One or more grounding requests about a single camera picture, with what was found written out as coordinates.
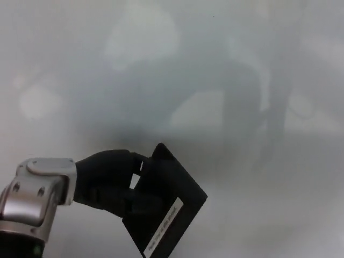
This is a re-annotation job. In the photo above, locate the white whiteboard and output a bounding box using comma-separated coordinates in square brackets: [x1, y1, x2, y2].
[0, 0, 344, 258]

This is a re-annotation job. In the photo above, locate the black magnetic marker holder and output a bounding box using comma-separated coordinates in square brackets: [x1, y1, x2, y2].
[121, 142, 209, 253]

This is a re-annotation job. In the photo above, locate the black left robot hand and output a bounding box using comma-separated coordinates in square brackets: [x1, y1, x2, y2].
[71, 149, 152, 219]

